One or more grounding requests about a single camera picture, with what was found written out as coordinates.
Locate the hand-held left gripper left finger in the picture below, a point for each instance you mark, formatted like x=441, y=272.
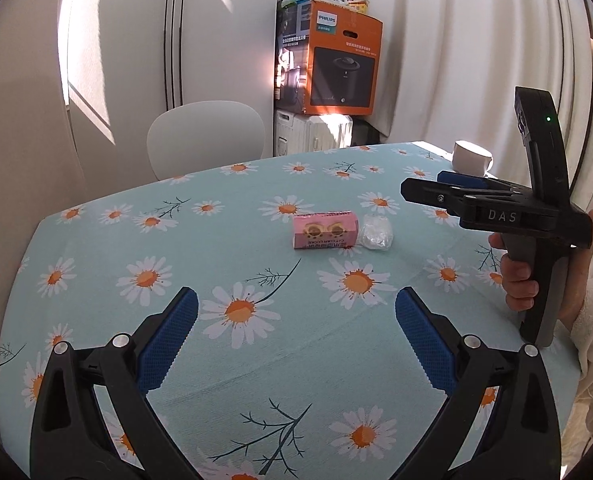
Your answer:
x=169, y=345

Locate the daisy print tablecloth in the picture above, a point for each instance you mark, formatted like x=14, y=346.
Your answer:
x=276, y=320

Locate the clear plastic wrapper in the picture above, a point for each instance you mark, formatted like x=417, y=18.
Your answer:
x=376, y=232

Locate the white ribbed appliance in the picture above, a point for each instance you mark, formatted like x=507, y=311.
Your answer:
x=311, y=130

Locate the orange appliance box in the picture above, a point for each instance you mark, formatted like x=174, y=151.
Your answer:
x=341, y=70

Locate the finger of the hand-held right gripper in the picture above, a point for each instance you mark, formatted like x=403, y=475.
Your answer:
x=456, y=178
x=426, y=191

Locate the white cup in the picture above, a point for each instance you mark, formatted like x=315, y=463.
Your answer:
x=469, y=157

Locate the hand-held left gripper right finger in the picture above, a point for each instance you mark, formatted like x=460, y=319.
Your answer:
x=426, y=345

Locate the white wardrobe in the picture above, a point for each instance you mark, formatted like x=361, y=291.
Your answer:
x=126, y=60

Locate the pink cookie box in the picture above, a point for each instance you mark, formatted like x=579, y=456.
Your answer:
x=326, y=240

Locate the white chair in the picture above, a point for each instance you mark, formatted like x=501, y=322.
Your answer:
x=201, y=135

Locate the person's right hand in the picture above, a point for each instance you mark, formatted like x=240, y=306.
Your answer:
x=516, y=280

